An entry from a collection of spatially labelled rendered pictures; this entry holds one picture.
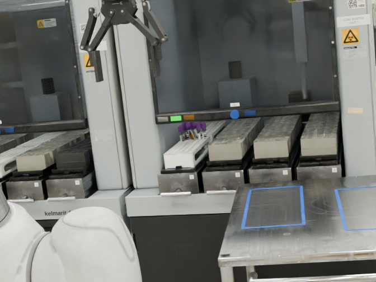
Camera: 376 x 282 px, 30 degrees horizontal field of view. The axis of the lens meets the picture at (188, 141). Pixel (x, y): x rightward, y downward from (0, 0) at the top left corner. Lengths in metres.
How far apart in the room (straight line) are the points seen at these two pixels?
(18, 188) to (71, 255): 1.25
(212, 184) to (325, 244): 0.85
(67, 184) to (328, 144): 0.89
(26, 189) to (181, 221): 0.56
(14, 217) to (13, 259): 0.08
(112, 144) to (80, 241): 1.18
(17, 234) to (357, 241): 0.69
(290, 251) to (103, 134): 1.14
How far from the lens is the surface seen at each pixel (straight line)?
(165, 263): 2.41
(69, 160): 2.50
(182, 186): 2.31
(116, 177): 2.47
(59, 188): 2.46
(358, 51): 2.25
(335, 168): 2.22
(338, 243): 1.50
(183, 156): 2.32
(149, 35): 1.55
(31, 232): 1.39
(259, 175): 2.25
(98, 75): 1.60
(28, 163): 2.57
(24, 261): 1.37
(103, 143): 2.45
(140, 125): 2.40
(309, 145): 2.29
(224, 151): 2.33
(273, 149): 2.30
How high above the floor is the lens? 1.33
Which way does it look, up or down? 10 degrees down
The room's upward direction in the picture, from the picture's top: 6 degrees counter-clockwise
